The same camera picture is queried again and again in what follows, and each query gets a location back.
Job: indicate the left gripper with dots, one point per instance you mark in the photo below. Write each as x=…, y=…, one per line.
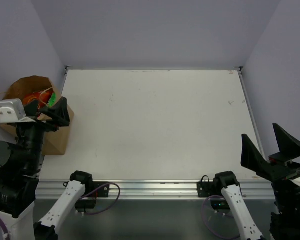
x=43, y=124

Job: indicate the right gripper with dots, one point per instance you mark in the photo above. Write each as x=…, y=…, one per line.
x=281, y=166

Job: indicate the red Doritos chip bag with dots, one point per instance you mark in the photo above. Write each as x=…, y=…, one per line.
x=42, y=96

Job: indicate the brown paper bag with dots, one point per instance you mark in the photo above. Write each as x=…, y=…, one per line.
x=54, y=143

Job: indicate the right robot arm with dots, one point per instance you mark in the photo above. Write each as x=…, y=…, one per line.
x=285, y=225

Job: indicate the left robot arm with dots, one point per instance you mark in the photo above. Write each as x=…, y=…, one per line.
x=20, y=166

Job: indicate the green snack bag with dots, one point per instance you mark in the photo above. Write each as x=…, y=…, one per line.
x=52, y=100

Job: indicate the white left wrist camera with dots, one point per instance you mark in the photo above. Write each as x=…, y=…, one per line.
x=12, y=111

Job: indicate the aluminium front rail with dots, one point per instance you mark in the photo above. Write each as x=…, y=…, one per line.
x=255, y=189

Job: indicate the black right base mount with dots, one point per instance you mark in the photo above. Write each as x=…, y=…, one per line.
x=206, y=188

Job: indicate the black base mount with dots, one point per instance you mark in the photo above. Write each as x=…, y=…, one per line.
x=89, y=202
x=206, y=188

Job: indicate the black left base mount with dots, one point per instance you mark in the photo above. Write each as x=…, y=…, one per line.
x=89, y=202

